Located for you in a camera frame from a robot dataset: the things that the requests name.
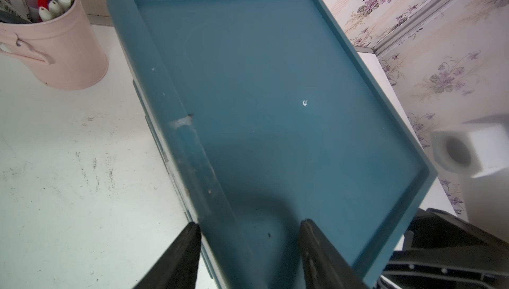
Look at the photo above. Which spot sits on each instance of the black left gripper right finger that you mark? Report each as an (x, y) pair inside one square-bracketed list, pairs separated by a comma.
[(323, 266)]

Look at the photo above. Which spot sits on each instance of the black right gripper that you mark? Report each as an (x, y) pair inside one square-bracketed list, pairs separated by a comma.
[(443, 251)]

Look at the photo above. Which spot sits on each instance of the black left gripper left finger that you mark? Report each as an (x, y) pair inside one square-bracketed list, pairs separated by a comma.
[(178, 266)]

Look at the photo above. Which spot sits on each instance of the teal drawer cabinet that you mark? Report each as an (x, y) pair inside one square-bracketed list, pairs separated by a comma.
[(265, 116)]

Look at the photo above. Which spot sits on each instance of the pink pen holder cup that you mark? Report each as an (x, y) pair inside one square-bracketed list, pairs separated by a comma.
[(63, 53)]

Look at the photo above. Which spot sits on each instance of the white marker pen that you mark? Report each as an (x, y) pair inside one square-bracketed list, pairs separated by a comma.
[(55, 9)]

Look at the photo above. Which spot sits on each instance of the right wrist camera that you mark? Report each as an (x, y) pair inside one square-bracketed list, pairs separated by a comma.
[(474, 149)]

